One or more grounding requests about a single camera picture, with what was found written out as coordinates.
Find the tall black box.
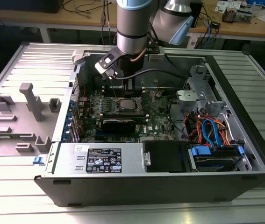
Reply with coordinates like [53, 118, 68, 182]
[190, 0, 204, 28]

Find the hard disk in blue carrier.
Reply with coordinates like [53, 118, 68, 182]
[188, 144, 245, 173]

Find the copper coil transformer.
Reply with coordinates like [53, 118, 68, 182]
[222, 6, 238, 23]

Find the wooden desk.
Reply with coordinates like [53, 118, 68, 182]
[0, 0, 265, 44]

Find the large black box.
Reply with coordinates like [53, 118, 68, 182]
[0, 0, 64, 14]

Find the orange red wire bundle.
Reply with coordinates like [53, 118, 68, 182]
[187, 113, 235, 147]

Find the thin black wire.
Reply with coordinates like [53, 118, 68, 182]
[167, 93, 189, 142]

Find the CPU socket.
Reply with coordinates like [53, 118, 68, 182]
[115, 97, 145, 115]

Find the black graphics card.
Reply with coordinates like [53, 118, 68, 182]
[100, 118, 137, 135]

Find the grey electronic device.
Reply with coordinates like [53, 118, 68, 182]
[236, 8, 254, 23]

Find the silver latch handle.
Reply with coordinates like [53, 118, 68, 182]
[142, 151, 151, 167]

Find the blue flat wire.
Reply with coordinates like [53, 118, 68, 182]
[201, 119, 224, 148]

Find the black RAM slot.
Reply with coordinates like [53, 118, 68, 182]
[102, 86, 146, 97]

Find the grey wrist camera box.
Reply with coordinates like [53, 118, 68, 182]
[147, 46, 165, 62]

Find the thick black camera cable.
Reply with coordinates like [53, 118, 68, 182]
[110, 68, 189, 80]

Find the silver metal drive cage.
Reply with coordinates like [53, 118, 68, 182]
[182, 65, 219, 103]

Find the grey plastic parts rack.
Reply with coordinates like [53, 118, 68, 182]
[0, 83, 62, 157]

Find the silver metal bracket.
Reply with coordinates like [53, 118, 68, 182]
[176, 90, 199, 109]

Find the green motherboard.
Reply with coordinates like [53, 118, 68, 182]
[78, 90, 177, 143]

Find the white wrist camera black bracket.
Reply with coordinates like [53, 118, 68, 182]
[94, 47, 124, 76]

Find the silver power supply with label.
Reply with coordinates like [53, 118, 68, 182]
[51, 142, 145, 175]

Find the black PC case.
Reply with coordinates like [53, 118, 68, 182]
[33, 48, 265, 208]

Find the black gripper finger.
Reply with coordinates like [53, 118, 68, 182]
[124, 79, 136, 98]

